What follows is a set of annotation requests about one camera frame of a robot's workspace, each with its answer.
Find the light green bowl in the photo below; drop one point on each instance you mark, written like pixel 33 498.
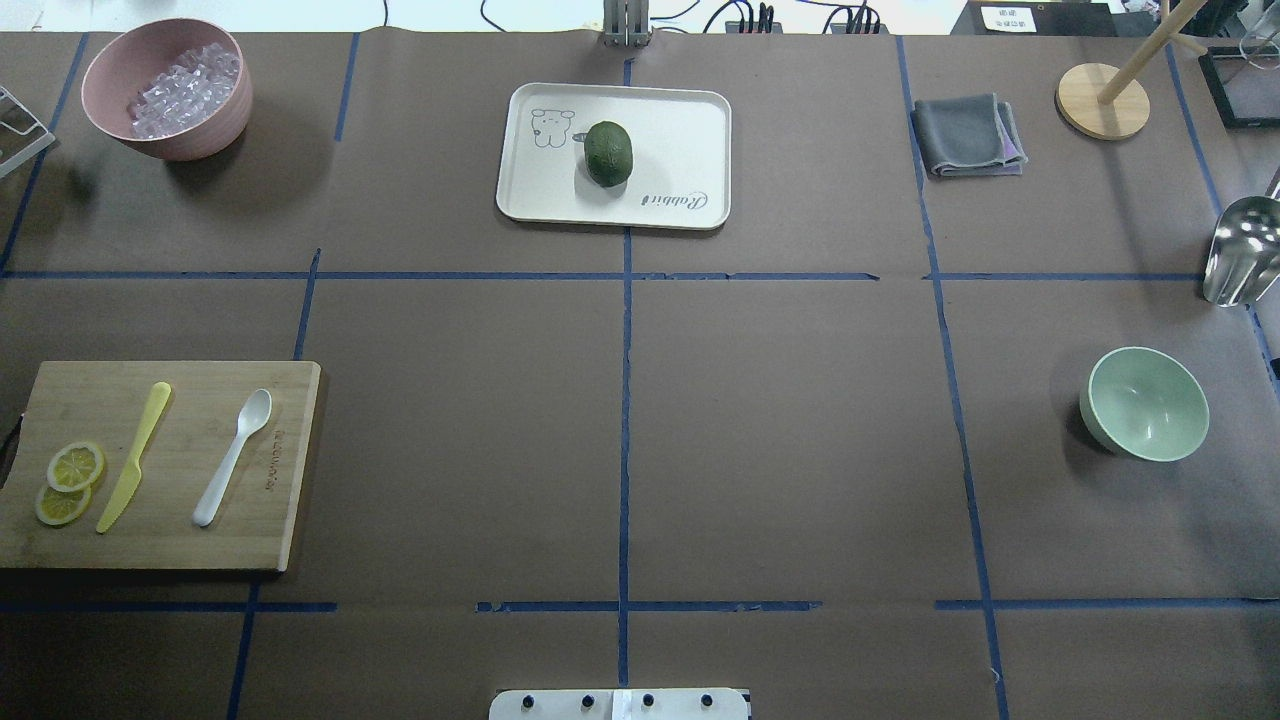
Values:
pixel 1140 402

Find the white plastic spoon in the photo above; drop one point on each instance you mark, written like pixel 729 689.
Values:
pixel 252 417

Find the pink bowl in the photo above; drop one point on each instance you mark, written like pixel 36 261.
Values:
pixel 122 70

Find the white rabbit tray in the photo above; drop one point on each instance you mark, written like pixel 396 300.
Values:
pixel 682 143

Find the green avocado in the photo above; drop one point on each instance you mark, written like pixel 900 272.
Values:
pixel 609 154

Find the grey folded cloth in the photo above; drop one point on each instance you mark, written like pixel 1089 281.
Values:
pixel 968 136

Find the yellow plastic knife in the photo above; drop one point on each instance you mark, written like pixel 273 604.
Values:
pixel 131 474

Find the clear ice cubes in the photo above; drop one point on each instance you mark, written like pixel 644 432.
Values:
pixel 194 86

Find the wooden cutting board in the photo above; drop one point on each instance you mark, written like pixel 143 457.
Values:
pixel 103 402

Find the wooden stand with pole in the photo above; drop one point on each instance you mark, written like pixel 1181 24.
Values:
pixel 1108 103

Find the metal scoop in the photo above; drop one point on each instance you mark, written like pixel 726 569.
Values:
pixel 1243 260

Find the clear acrylic stand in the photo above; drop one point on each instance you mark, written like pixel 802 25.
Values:
pixel 23 135

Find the grey metal clamp post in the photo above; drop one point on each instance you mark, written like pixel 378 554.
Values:
pixel 626 23

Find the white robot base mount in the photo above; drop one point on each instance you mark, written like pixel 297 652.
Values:
pixel 622 703

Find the black picture frame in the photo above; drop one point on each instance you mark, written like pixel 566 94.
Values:
pixel 1245 92

